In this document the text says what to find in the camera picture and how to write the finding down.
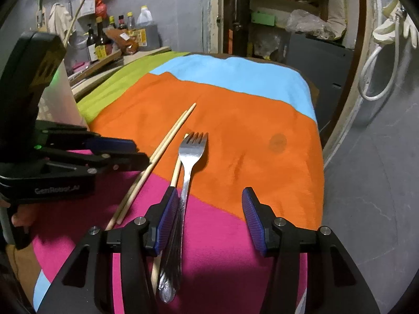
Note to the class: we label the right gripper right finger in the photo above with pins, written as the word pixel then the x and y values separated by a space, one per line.
pixel 334 282

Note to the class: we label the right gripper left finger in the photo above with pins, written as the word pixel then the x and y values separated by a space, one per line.
pixel 84 282

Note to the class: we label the steel fork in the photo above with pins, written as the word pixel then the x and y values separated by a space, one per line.
pixel 190 152

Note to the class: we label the person's left hand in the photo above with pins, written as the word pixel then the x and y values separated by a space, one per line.
pixel 23 216

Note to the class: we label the wooden cutting board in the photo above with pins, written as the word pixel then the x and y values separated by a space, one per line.
pixel 95 67

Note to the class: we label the dark soy sauce bottle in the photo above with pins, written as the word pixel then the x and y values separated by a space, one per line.
pixel 103 45

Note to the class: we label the hanging beige towel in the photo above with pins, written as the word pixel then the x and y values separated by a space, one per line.
pixel 59 21

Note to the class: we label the red plastic bag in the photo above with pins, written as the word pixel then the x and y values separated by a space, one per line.
pixel 100 9

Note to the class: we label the large oil jug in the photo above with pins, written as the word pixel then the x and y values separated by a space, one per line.
pixel 147 31

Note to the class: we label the multicolour patchwork cloth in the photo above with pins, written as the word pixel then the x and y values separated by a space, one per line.
pixel 262 132

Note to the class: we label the dark grey cabinet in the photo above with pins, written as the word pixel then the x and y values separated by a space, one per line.
pixel 326 65

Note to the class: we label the white rubber gloves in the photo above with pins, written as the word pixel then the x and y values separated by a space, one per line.
pixel 398 23

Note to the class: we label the clear plastic bag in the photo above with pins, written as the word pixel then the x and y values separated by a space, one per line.
pixel 301 21

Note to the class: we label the white wall box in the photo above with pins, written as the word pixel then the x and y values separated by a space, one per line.
pixel 87 7

